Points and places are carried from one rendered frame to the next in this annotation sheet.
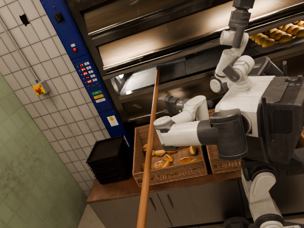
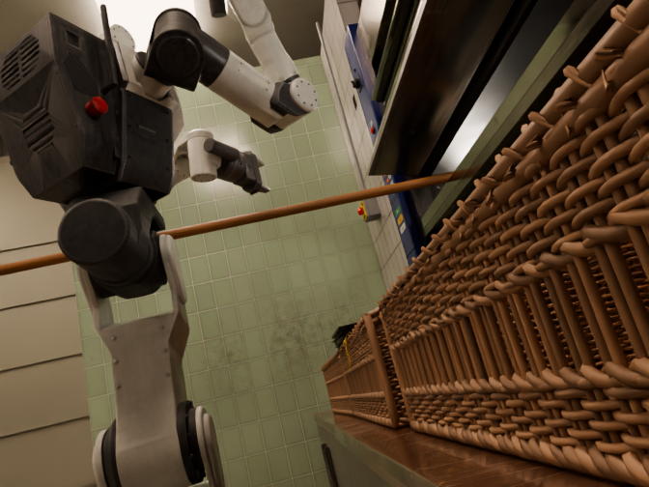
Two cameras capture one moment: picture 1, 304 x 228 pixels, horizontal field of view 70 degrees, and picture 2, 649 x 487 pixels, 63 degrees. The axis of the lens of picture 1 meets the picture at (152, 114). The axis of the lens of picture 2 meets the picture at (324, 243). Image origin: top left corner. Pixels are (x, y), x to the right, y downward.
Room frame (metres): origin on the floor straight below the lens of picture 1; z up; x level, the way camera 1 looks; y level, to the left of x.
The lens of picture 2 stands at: (0.70, -1.44, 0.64)
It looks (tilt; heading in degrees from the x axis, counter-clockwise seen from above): 15 degrees up; 68
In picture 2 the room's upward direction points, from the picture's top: 14 degrees counter-clockwise
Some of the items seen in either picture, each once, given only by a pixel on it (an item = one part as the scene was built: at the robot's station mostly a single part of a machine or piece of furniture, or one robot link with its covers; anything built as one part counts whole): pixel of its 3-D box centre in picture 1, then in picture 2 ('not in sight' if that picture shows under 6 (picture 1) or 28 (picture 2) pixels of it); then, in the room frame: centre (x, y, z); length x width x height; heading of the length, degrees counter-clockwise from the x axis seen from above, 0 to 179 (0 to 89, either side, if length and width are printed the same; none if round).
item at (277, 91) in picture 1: (262, 117); (95, 125); (0.69, -0.41, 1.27); 0.34 x 0.30 x 0.36; 130
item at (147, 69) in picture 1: (159, 62); not in sight; (2.29, -0.27, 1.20); 0.55 x 0.36 x 0.03; 76
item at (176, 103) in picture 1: (178, 106); (237, 168); (1.03, -0.15, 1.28); 0.12 x 0.10 x 0.13; 40
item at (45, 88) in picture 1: (40, 87); (369, 209); (1.91, 0.81, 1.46); 0.10 x 0.07 x 0.10; 75
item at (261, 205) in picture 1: (262, 194); (145, 359); (0.72, -0.38, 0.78); 0.18 x 0.15 x 0.47; 165
